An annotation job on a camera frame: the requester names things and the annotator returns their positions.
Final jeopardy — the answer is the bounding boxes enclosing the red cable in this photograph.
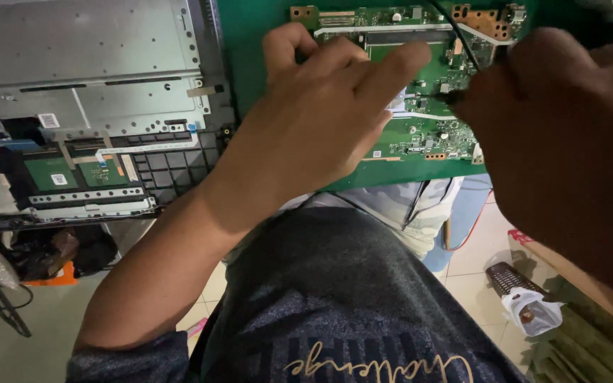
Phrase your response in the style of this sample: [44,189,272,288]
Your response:
[445,190,495,252]

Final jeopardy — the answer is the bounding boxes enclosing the grey tool with metal tip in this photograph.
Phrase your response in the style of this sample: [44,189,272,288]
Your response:
[577,0,613,36]

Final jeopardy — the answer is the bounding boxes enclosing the black perforated device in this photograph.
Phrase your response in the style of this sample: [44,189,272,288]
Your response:
[485,261,554,305]

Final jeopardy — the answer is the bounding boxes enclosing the person's right hand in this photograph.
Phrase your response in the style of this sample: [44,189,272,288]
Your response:
[450,27,613,213]

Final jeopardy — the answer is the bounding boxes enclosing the green laptop motherboard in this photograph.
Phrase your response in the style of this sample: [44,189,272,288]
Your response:
[289,2,529,165]

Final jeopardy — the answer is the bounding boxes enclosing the green folded cloth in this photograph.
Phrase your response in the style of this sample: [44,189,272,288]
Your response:
[525,277,613,383]

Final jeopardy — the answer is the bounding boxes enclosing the green cutting mat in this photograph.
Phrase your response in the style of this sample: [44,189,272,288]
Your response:
[216,0,613,193]

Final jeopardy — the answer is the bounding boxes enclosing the thin black cable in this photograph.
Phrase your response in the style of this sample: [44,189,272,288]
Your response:
[428,0,483,73]

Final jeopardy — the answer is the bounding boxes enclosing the black bag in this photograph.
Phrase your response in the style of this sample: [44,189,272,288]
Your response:
[0,226,119,283]

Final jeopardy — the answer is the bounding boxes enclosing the brown cardboard box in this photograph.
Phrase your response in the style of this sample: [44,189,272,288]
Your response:
[508,229,613,337]

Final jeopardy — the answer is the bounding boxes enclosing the person's left hand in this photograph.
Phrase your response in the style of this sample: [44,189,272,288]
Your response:
[205,22,433,225]

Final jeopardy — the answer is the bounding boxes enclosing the dark grey printed shirt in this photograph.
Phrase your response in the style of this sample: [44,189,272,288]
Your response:
[66,206,528,383]

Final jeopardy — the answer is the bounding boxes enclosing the pink item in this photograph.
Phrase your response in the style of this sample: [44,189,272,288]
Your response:
[186,317,209,339]

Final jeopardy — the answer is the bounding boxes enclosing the white plastic bag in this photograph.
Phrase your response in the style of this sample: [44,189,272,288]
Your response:
[501,287,564,338]

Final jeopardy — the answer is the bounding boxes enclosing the open grey laptop chassis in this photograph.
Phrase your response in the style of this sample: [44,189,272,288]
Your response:
[0,0,239,236]

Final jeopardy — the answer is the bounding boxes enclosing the orange plastic item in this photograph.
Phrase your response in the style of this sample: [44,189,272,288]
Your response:
[23,261,79,288]

